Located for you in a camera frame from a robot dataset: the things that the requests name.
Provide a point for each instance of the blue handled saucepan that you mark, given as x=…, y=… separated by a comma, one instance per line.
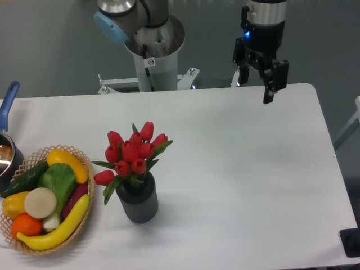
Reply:
x=11, y=156

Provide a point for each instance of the yellow bell pepper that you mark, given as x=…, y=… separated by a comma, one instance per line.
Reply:
x=14, y=205

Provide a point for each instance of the orange fruit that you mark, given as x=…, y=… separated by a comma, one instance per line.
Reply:
x=26, y=225

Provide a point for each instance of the yellow squash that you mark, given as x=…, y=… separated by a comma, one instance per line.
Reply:
x=63, y=156

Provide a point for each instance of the green cucumber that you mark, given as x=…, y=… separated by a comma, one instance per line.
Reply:
x=26, y=181

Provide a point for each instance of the red tulip bouquet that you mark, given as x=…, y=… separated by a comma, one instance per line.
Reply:
x=128, y=162

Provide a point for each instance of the black device at table edge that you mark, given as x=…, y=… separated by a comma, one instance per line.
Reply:
x=350, y=242

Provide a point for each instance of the dark grey ribbed vase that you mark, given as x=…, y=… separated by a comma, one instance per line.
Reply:
x=140, y=205

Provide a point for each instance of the yellow banana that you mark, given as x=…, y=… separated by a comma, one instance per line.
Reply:
x=62, y=232

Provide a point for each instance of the white frame at right edge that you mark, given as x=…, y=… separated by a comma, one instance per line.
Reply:
x=349, y=127

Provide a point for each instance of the green bok choy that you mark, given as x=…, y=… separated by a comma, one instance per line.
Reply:
x=60, y=179

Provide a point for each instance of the purple sweet potato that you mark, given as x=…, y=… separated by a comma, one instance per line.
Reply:
x=73, y=198

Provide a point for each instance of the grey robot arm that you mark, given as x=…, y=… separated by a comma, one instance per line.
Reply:
x=154, y=37

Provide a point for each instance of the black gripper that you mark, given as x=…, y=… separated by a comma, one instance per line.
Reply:
x=262, y=41

